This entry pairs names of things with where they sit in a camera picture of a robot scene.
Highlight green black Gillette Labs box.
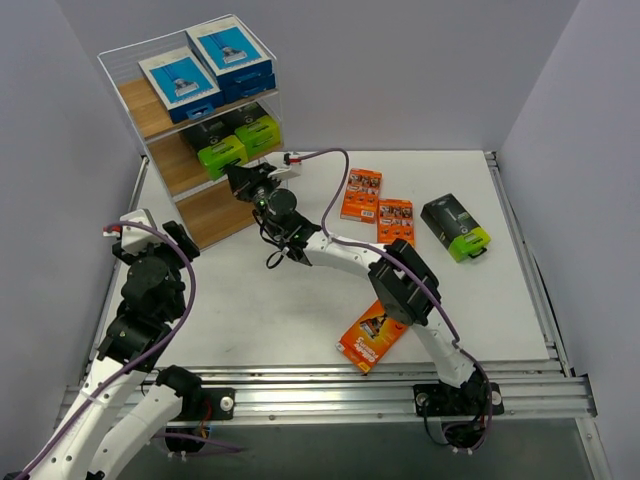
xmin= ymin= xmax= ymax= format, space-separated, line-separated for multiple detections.
xmin=420 ymin=193 xmax=491 ymax=262
xmin=221 ymin=102 xmax=281 ymax=158
xmin=181 ymin=120 xmax=249 ymax=181

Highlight blue Harry's razor box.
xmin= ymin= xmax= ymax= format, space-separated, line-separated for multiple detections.
xmin=221 ymin=74 xmax=276 ymax=104
xmin=138 ymin=46 xmax=225 ymax=124

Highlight orange Gillette cartridge box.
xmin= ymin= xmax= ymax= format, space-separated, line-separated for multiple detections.
xmin=340 ymin=168 xmax=383 ymax=224

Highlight blue white Harry's box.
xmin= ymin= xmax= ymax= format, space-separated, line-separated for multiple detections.
xmin=185 ymin=15 xmax=274 ymax=90

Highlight orange Gillette Fusion5 box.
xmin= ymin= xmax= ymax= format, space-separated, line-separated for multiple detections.
xmin=377 ymin=199 xmax=415 ymax=246
xmin=336 ymin=301 xmax=408 ymax=374

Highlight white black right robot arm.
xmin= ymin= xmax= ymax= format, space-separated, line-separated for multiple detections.
xmin=223 ymin=163 xmax=488 ymax=413

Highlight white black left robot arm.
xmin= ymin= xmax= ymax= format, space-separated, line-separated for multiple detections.
xmin=8 ymin=210 xmax=203 ymax=479

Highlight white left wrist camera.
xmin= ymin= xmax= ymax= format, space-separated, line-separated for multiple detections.
xmin=102 ymin=208 xmax=161 ymax=255

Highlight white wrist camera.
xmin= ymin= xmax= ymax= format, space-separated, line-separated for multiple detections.
xmin=102 ymin=208 xmax=161 ymax=255
xmin=267 ymin=152 xmax=302 ymax=182

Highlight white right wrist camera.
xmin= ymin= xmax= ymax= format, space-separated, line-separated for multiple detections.
xmin=267 ymin=152 xmax=302 ymax=182

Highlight white wire wooden shelf rack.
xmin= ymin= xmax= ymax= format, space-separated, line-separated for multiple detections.
xmin=98 ymin=14 xmax=284 ymax=249

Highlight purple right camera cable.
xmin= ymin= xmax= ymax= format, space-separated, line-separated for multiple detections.
xmin=292 ymin=147 xmax=496 ymax=451

